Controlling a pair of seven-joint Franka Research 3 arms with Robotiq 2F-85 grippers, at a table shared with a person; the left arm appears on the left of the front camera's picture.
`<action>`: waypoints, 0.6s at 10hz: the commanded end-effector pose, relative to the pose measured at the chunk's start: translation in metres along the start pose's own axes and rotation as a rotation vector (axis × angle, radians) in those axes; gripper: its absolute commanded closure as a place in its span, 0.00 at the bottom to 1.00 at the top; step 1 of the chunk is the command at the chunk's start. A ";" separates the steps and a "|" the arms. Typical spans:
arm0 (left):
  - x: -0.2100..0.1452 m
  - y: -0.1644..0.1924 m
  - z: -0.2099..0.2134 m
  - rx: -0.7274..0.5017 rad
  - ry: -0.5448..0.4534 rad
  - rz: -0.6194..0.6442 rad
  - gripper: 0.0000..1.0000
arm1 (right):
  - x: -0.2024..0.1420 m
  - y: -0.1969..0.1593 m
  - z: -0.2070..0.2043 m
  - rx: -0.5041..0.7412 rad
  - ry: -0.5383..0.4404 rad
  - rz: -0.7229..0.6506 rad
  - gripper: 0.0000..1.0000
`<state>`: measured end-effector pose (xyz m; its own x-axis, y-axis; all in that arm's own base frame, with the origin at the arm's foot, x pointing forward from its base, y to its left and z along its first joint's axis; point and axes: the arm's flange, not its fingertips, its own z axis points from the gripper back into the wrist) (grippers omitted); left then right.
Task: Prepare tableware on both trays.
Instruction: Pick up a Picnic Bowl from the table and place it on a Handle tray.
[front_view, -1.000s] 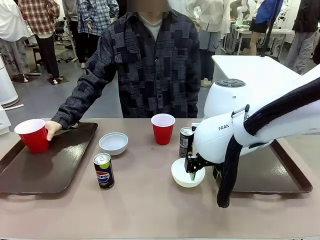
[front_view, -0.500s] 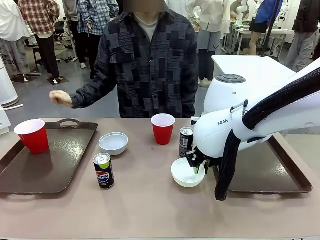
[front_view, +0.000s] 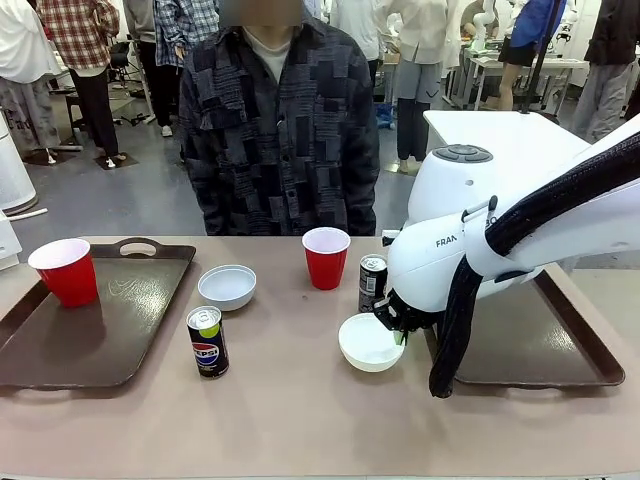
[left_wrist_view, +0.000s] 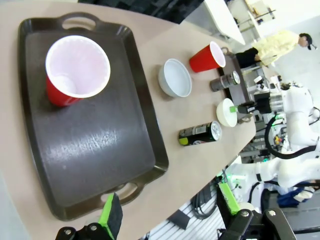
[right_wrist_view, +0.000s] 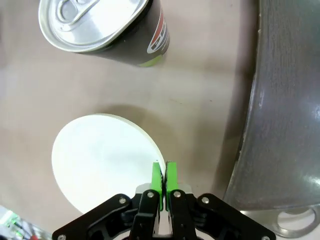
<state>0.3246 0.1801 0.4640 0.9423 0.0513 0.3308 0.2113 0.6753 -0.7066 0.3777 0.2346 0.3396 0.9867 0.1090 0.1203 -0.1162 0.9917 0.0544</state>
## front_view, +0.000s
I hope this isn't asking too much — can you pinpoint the person in patchwork shirt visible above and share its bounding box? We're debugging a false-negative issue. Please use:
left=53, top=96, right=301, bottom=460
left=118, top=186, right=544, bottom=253
left=178, top=0, right=382, bottom=238

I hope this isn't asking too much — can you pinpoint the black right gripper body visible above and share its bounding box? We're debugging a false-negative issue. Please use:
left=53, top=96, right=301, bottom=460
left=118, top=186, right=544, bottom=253
left=385, top=288, right=442, bottom=333

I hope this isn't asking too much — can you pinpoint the brown plastic tray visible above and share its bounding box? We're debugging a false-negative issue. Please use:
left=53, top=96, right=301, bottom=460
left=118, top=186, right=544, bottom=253
left=0, top=236, right=198, bottom=391
left=424, top=261, right=628, bottom=389

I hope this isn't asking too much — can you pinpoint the mannequin in grey shorts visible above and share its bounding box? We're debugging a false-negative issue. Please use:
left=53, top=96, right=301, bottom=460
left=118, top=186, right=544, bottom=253
left=383, top=0, right=452, bottom=175

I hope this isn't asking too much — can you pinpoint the white cylindrical appliance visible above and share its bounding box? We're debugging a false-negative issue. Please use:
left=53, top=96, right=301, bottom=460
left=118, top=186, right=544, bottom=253
left=0, top=118, right=39, bottom=212

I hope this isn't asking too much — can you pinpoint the red plastic cup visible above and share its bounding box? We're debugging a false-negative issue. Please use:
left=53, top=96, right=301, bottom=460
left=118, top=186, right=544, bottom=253
left=27, top=238, right=100, bottom=309
left=301, top=226, right=352, bottom=292

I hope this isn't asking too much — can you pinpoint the white background desk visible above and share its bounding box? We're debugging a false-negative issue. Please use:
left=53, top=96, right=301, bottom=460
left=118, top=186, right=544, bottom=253
left=452, top=53, right=590, bottom=110

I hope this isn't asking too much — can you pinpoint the mannequin in white shirt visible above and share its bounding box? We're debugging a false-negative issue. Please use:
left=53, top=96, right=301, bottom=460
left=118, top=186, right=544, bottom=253
left=0, top=0, right=62, bottom=164

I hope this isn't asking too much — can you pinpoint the person in white top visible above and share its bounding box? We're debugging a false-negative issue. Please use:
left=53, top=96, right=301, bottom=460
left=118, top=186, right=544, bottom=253
left=327, top=0, right=387, bottom=62

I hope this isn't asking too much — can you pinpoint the person in dark jacket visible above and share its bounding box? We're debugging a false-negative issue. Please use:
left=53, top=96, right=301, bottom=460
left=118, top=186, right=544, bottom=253
left=572, top=0, right=640, bottom=145

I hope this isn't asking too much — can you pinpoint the black Pepsi can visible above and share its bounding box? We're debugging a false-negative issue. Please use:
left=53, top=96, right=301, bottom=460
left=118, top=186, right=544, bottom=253
left=186, top=305, right=231, bottom=379

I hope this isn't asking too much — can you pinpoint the black braided cable sleeve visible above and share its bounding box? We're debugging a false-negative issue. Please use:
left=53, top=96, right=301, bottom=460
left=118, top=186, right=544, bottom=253
left=428, top=130, right=640, bottom=400

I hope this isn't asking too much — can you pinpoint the black drink can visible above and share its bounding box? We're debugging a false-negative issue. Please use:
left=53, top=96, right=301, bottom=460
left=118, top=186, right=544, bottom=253
left=357, top=253, right=390, bottom=314

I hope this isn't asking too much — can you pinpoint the person in blue plaid shirt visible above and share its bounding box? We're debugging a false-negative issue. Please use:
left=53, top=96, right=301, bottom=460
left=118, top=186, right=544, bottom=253
left=123, top=0, right=207, bottom=138

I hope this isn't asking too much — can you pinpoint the mannequin in red plaid shirt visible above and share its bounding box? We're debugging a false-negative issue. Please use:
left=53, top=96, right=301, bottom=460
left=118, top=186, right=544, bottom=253
left=36, top=0, right=123, bottom=169

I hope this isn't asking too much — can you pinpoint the black office chair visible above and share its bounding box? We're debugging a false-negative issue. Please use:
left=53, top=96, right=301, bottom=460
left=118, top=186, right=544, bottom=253
left=107, top=41, right=152, bottom=127

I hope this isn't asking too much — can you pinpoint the black vertical pole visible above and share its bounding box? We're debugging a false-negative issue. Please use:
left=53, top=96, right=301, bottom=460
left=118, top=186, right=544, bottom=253
left=521, top=0, right=560, bottom=115

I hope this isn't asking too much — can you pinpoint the white box at table edge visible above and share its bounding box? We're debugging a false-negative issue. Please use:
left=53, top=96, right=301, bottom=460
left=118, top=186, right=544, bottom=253
left=0, top=209, right=24, bottom=272

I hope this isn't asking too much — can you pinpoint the white bowl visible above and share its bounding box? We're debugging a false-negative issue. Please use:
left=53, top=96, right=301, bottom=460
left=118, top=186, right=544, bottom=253
left=197, top=264, right=258, bottom=313
left=338, top=313, right=406, bottom=373

